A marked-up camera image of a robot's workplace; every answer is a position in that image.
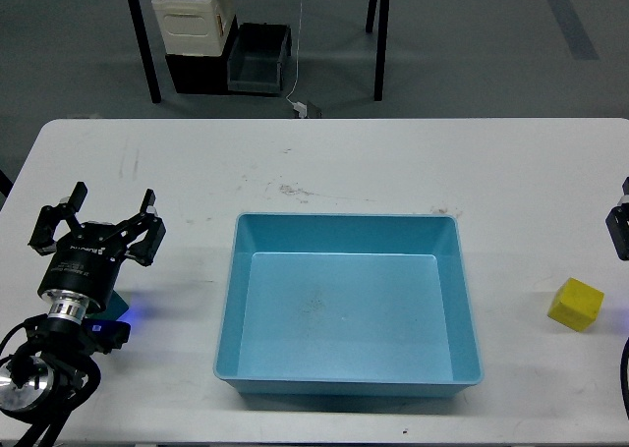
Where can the light blue plastic box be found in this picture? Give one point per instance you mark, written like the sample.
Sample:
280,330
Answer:
349,305

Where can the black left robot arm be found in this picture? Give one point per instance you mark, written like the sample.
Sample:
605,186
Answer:
53,372

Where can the yellow cube block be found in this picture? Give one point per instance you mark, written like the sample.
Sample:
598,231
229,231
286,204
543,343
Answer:
576,305

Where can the black crate under cream crate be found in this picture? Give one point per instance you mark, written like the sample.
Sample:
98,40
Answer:
203,74

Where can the green cube block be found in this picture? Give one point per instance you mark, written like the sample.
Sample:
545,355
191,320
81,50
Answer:
116,308

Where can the black table leg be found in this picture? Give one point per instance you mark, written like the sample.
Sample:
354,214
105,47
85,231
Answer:
370,19
383,7
144,48

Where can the grey plastic bin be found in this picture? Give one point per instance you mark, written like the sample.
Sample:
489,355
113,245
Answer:
258,58

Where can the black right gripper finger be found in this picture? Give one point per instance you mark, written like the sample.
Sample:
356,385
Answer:
616,222

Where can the cream plastic crate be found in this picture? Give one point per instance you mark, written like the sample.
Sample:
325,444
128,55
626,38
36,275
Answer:
194,27

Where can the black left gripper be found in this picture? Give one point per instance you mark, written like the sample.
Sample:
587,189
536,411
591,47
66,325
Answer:
87,260

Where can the white power adapter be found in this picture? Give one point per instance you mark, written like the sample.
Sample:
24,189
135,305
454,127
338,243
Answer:
300,110

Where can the black table leg far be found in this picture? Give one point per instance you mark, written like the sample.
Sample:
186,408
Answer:
370,19

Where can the black table leg left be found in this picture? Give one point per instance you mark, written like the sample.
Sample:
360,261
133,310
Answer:
144,48

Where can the black table leg right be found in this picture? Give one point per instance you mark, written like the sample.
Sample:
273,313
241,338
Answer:
383,7

